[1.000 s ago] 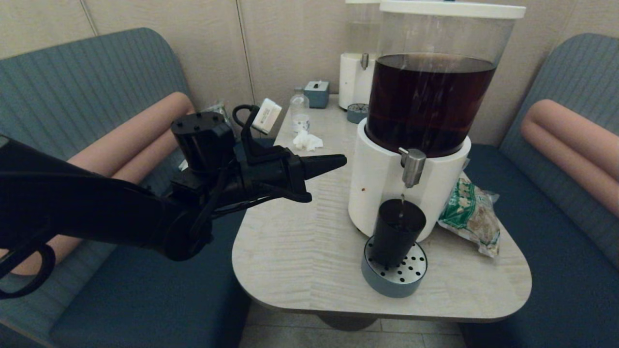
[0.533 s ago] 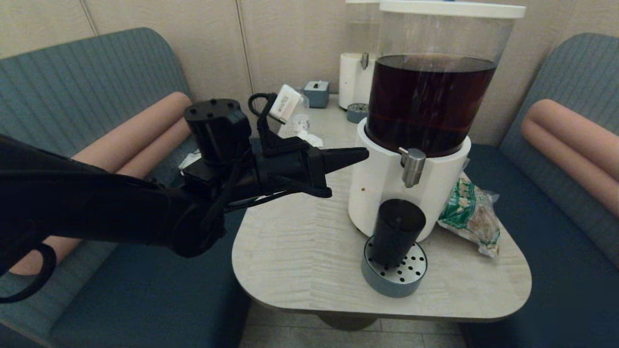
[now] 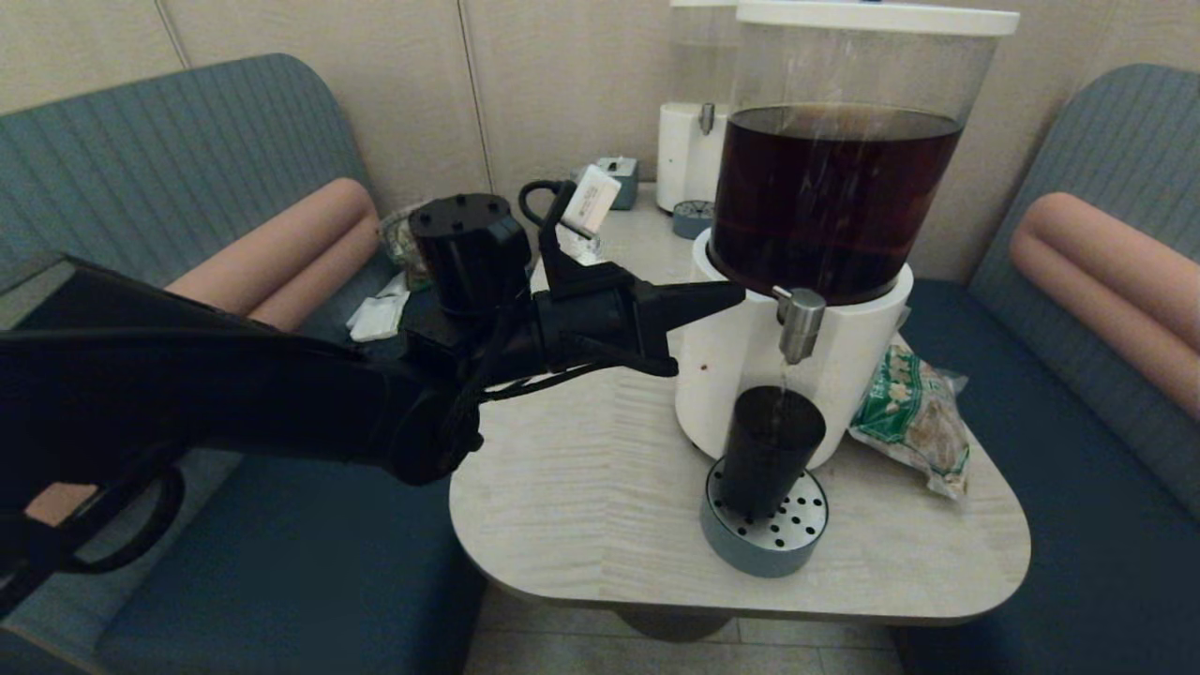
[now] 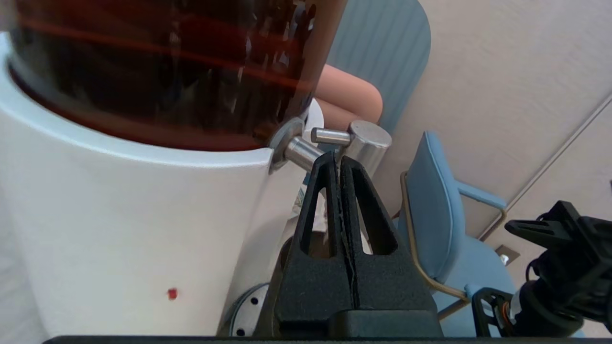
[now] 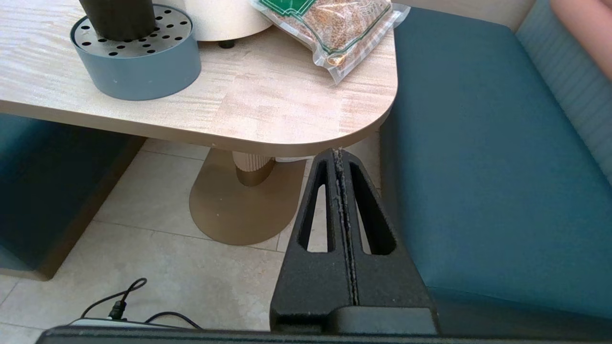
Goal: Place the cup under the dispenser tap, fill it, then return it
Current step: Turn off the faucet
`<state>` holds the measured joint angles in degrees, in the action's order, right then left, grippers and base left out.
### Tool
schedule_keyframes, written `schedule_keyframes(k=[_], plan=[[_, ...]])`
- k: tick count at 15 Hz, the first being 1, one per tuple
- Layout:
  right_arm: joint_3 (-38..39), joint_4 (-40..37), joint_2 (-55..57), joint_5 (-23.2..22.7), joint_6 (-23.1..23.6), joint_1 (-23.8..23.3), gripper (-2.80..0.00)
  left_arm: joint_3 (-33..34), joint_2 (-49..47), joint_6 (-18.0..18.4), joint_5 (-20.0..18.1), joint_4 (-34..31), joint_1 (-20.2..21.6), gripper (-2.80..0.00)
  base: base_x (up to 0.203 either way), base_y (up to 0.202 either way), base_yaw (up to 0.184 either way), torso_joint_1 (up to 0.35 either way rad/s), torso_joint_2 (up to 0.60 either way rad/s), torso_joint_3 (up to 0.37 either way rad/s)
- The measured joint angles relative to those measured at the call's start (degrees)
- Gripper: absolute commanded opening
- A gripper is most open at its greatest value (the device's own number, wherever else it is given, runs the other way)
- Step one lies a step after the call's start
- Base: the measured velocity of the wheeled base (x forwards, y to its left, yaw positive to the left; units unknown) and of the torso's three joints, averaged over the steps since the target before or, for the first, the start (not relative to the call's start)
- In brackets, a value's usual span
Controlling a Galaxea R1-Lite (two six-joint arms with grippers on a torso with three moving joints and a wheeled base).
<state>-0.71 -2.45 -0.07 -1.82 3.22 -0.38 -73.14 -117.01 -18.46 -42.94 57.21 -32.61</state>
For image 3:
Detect metal dispenser tap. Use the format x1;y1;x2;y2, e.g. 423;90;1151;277
772;286;828;366

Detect black plastic cup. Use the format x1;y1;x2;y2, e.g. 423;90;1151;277
720;385;828;521

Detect small blue drip tray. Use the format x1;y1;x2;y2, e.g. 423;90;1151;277
672;200;715;240

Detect large dark tea dispenser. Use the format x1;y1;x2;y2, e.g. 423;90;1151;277
675;2;1021;470

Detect blue tissue box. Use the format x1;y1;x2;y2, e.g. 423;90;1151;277
600;156;640;211

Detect clear liquid dispenser white base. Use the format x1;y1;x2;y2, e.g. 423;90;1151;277
656;0;742;214

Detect dark printed snack bag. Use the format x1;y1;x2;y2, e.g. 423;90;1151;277
379;204;432;291

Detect white napkin packet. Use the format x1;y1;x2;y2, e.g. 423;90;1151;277
346;273;412;342

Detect round blue perforated drip tray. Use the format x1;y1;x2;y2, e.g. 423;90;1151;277
699;457;830;578

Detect green white snack bag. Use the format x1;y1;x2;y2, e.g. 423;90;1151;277
847;343;971;501

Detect blue upholstered bench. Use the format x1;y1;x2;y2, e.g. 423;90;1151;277
886;64;1200;675
0;53;535;675

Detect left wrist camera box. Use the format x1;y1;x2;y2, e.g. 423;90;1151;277
561;165;622;239

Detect table pedestal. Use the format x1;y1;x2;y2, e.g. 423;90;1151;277
611;609;740;644

